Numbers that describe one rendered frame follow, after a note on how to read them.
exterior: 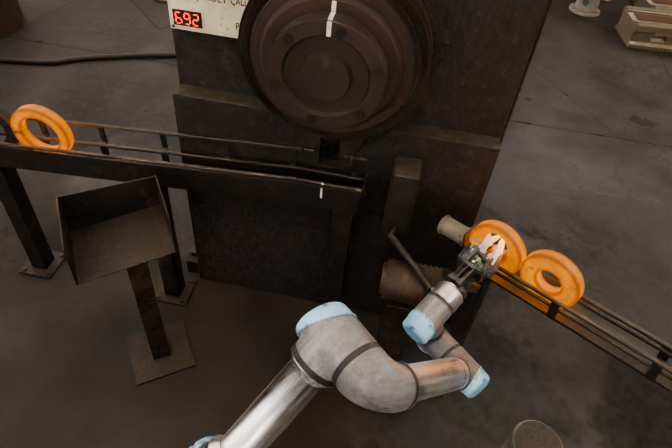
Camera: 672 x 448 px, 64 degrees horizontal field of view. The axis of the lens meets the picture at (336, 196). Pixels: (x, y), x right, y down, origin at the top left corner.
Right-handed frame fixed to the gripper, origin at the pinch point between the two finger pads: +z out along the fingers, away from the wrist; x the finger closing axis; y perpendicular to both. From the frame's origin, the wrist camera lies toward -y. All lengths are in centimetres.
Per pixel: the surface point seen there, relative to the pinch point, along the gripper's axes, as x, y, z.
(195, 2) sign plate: 88, 48, -16
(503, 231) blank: -0.3, 4.6, 0.4
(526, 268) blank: -9.5, -1.4, -1.7
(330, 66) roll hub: 42, 47, -12
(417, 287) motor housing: 13.0, -17.6, -18.6
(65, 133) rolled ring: 116, 17, -61
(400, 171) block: 31.5, 7.3, -3.1
